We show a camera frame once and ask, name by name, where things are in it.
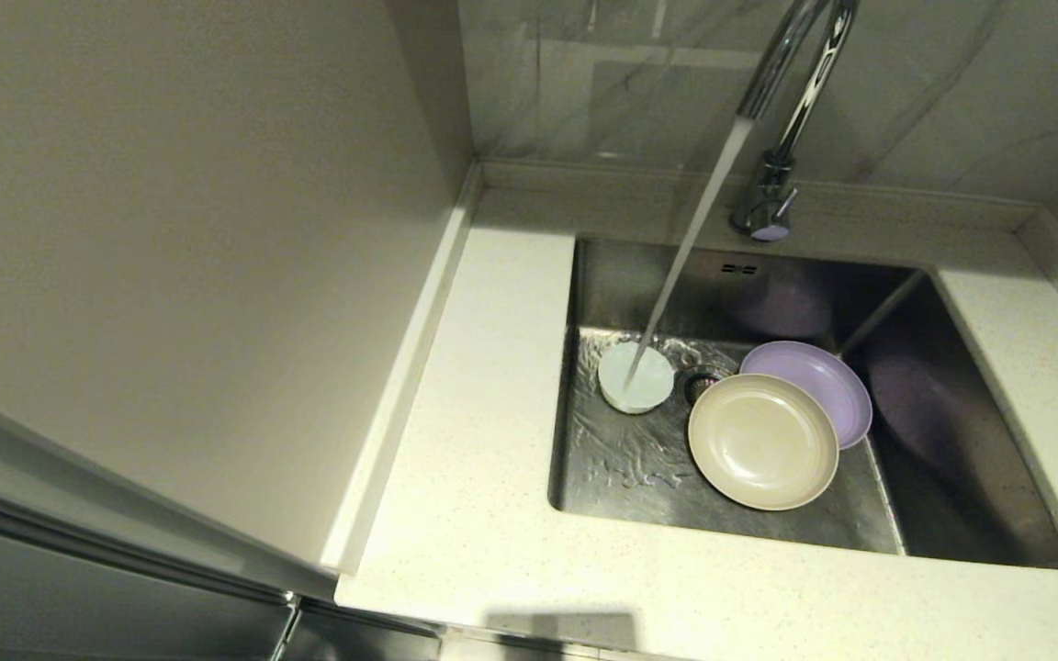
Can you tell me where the small white bowl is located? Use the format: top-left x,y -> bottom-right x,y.
597,342 -> 676,415

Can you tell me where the beige plastic plate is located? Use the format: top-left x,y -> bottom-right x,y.
687,372 -> 841,512

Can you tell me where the chrome kitchen faucet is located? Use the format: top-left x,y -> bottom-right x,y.
731,0 -> 863,243

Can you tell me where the purple plastic plate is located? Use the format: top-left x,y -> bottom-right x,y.
738,340 -> 874,451

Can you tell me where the metal sink drain strainer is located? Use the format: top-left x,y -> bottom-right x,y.
678,364 -> 734,409

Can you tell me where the stainless steel sink basin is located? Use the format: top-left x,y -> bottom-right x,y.
547,230 -> 1058,575

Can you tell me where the white edge trim strip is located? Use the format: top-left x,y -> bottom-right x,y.
320,158 -> 486,581

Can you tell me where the running water stream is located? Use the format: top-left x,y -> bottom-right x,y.
630,115 -> 758,379

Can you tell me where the tall beige cabinet side panel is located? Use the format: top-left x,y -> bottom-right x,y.
0,0 -> 477,598

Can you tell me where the metal door trim strip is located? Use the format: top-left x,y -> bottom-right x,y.
0,491 -> 300,611

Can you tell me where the grey glossy cabinet door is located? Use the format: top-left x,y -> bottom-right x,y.
0,514 -> 443,661

